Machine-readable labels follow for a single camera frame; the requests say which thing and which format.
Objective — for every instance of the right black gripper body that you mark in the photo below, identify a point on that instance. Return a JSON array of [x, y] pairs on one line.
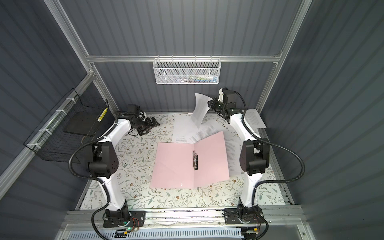
[[220, 108]]

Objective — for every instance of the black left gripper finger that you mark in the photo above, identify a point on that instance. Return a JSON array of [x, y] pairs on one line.
[[154, 122], [144, 130]]

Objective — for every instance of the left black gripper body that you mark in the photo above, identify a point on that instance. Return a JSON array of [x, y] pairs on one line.
[[141, 123]]

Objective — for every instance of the pink file folder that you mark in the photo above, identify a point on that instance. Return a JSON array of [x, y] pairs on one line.
[[173, 168]]

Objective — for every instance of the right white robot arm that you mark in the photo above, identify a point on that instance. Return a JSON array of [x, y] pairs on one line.
[[254, 157]]

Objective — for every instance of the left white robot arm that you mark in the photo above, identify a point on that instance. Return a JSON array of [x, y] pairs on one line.
[[105, 163]]

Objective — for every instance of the metal folder clip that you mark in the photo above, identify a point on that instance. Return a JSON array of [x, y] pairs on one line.
[[195, 161]]

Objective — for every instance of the pens in white basket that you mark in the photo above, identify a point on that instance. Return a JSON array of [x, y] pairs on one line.
[[200, 79]]

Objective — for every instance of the corner white printed sheet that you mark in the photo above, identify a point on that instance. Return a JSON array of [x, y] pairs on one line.
[[254, 120]]

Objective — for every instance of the yellow marker pen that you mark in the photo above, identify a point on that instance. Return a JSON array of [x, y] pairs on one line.
[[102, 115]]

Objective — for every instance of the white wire mesh basket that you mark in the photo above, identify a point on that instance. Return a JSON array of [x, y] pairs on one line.
[[169, 72]]

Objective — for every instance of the black wire mesh basket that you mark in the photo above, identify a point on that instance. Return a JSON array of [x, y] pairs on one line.
[[73, 124]]

